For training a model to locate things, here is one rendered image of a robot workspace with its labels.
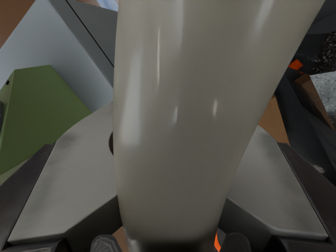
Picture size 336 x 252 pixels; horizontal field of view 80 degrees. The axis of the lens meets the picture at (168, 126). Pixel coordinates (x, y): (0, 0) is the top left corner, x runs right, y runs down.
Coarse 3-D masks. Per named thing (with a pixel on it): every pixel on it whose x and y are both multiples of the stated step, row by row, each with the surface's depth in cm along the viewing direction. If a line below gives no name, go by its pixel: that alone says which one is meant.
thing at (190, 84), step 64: (128, 0) 3; (192, 0) 2; (256, 0) 2; (320, 0) 2; (128, 64) 3; (192, 64) 2; (256, 64) 2; (128, 128) 3; (192, 128) 3; (128, 192) 4; (192, 192) 4
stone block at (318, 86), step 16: (320, 32) 60; (304, 48) 66; (320, 48) 56; (304, 64) 62; (320, 64) 55; (288, 80) 87; (304, 80) 64; (320, 80) 55; (304, 96) 74; (320, 96) 57; (320, 112) 64; (320, 128) 75
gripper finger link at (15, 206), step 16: (48, 144) 8; (32, 160) 7; (16, 176) 6; (32, 176) 6; (0, 192) 6; (16, 192) 6; (0, 208) 5; (16, 208) 5; (0, 224) 5; (0, 240) 5; (48, 240) 5; (64, 240) 5
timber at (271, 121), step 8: (272, 96) 106; (272, 104) 105; (264, 112) 108; (272, 112) 107; (264, 120) 109; (272, 120) 108; (280, 120) 107; (264, 128) 111; (272, 128) 110; (280, 128) 109; (272, 136) 112; (280, 136) 110; (288, 144) 111
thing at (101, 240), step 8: (96, 240) 5; (104, 240) 5; (112, 240) 5; (224, 240) 5; (232, 240) 5; (240, 240) 5; (248, 240) 5; (96, 248) 5; (104, 248) 5; (112, 248) 5; (120, 248) 5; (224, 248) 5; (232, 248) 5; (240, 248) 5; (248, 248) 5
